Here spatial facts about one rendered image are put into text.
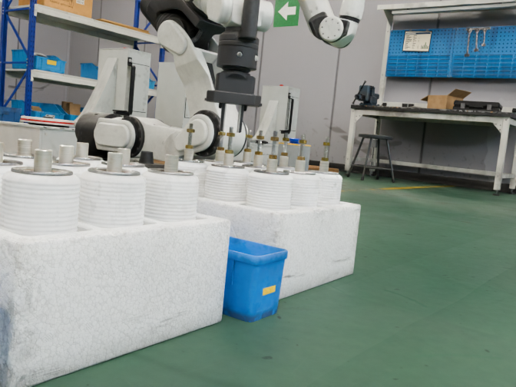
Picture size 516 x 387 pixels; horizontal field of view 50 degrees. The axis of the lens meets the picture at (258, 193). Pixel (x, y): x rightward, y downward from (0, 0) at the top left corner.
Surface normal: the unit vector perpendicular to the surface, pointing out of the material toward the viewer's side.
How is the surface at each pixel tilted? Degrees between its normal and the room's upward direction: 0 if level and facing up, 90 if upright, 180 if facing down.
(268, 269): 92
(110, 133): 90
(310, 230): 90
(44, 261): 90
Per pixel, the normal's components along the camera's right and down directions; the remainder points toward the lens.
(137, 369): 0.10, -0.99
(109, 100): 0.79, 0.14
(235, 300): -0.57, 0.07
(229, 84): 0.14, 0.12
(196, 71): -0.49, 0.44
